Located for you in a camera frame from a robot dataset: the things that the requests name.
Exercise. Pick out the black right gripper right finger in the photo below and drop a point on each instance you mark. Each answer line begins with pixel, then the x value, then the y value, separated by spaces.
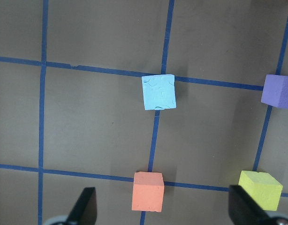
pixel 243 210

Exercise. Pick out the yellow foam block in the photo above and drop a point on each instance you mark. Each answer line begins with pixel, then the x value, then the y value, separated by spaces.
pixel 263 188

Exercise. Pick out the purple foam block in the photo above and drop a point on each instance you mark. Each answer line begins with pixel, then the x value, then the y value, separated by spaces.
pixel 275 91

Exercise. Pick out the light blue foam block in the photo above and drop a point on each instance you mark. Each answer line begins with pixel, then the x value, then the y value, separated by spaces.
pixel 159 92

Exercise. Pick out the orange foam block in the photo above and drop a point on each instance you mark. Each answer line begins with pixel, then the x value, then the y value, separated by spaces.
pixel 148 192

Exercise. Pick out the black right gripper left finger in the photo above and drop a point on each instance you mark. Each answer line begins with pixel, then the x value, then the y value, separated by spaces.
pixel 84 211

